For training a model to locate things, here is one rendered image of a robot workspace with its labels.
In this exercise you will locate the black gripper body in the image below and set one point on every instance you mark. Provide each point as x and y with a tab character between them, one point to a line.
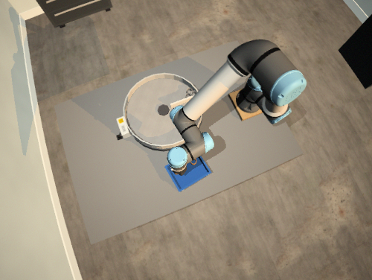
180	172

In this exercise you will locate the blue plastic crate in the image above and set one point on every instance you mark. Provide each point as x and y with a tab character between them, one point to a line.
193	174

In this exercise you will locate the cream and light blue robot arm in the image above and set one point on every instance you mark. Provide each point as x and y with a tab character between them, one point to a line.
270	69

